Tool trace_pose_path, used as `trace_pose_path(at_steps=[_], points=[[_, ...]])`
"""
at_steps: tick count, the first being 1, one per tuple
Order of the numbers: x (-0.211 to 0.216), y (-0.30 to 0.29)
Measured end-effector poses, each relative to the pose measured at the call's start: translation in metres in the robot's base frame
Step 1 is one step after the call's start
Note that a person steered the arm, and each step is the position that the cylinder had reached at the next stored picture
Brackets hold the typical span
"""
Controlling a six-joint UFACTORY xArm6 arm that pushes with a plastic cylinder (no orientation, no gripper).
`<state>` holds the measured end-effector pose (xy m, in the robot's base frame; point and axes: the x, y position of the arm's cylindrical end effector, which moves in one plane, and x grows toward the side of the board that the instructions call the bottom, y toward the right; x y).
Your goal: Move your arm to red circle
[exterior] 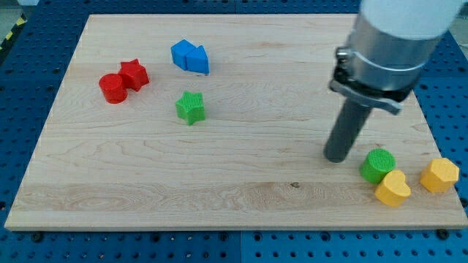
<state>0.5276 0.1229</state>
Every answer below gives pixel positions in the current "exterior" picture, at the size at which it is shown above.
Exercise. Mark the red star block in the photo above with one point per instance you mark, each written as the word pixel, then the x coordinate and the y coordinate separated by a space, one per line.
pixel 133 74

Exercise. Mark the yellow heart block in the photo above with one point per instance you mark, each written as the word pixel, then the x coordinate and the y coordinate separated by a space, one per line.
pixel 393 189

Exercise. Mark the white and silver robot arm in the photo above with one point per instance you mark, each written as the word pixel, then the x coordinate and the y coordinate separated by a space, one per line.
pixel 385 53

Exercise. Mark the blue cube block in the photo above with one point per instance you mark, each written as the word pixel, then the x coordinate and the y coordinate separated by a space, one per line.
pixel 179 52

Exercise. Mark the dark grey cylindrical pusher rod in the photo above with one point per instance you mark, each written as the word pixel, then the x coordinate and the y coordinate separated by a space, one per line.
pixel 345 131

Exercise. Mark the green cylinder block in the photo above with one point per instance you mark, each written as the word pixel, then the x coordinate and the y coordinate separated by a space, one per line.
pixel 377 164

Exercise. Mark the blue triangle block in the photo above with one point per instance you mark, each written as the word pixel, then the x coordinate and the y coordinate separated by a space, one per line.
pixel 197 61

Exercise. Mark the light wooden board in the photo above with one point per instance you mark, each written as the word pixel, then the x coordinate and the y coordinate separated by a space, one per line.
pixel 254 163

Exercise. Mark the red cylinder block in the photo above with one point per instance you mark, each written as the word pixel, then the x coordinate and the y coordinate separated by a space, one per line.
pixel 113 89

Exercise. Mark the green star block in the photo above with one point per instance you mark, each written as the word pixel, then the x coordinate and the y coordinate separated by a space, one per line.
pixel 190 107

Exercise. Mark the yellow hexagon block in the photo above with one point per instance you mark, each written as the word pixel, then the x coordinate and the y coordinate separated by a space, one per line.
pixel 439 175

